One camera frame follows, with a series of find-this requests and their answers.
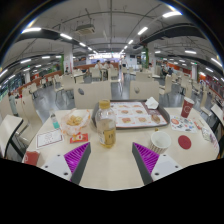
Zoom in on flat round red coaster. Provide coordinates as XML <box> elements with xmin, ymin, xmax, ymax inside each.
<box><xmin>177</xmin><ymin>134</ymin><xmax>193</xmax><ymax>150</ymax></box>

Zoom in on red ketchup packet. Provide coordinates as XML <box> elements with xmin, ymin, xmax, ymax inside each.
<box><xmin>69</xmin><ymin>132</ymin><xmax>90</xmax><ymax>144</ymax></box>

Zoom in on colourful printed flyer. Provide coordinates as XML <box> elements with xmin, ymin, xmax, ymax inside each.
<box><xmin>169</xmin><ymin>114</ymin><xmax>199</xmax><ymax>134</ymax></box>

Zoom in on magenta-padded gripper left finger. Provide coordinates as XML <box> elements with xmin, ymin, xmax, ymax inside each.
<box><xmin>41</xmin><ymin>142</ymin><xmax>92</xmax><ymax>186</ymax></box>

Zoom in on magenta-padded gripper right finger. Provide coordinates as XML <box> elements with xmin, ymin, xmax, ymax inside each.
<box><xmin>131</xmin><ymin>142</ymin><xmax>184</xmax><ymax>186</ymax></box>

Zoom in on group of ceiling lights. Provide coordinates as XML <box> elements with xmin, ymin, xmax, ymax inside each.
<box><xmin>0</xmin><ymin>9</ymin><xmax>224</xmax><ymax>88</ymax></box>

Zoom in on ceiling air conditioner unit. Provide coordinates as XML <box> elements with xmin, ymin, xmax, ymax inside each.
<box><xmin>74</xmin><ymin>23</ymin><xmax>97</xmax><ymax>36</ymax></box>

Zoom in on white cup with dotted pattern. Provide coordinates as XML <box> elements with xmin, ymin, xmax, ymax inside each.
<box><xmin>148</xmin><ymin>130</ymin><xmax>172</xmax><ymax>155</ymax></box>

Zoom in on beige neighbouring table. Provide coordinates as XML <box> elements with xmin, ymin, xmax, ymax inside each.
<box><xmin>210</xmin><ymin>103</ymin><xmax>224</xmax><ymax>129</ymax></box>
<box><xmin>0</xmin><ymin>114</ymin><xmax>24</xmax><ymax>159</ymax></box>

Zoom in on red paper cup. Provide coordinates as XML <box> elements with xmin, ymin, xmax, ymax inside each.
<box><xmin>180</xmin><ymin>96</ymin><xmax>196</xmax><ymax>119</ymax></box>

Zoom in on clear bottle with yellow cap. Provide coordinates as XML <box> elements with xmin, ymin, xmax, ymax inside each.
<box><xmin>94</xmin><ymin>99</ymin><xmax>118</xmax><ymax>149</ymax></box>

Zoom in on small teal sanitiser bottle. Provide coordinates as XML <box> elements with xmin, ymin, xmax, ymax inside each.
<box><xmin>49</xmin><ymin>109</ymin><xmax>61</xmax><ymax>130</ymax></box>

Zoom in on white paper napkin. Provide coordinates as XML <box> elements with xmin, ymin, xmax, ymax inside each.
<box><xmin>144</xmin><ymin>96</ymin><xmax>160</xmax><ymax>110</ymax></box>

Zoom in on small red sauce packet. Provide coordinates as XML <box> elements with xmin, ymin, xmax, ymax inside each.
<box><xmin>193</xmin><ymin>119</ymin><xmax>203</xmax><ymax>130</ymax></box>

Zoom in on printed paper tray liner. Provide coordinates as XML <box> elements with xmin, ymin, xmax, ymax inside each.
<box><xmin>109</xmin><ymin>101</ymin><xmax>168</xmax><ymax>128</ymax></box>

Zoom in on group of beige chairs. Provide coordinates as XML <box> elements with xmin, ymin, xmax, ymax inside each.
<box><xmin>0</xmin><ymin>64</ymin><xmax>224</xmax><ymax>134</ymax></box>

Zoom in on white printed card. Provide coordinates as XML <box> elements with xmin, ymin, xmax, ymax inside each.
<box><xmin>35</xmin><ymin>128</ymin><xmax>64</xmax><ymax>150</ymax></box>

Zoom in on clear plastic packet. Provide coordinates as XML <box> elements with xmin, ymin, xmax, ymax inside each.
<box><xmin>200</xmin><ymin>126</ymin><xmax>214</xmax><ymax>143</ymax></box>

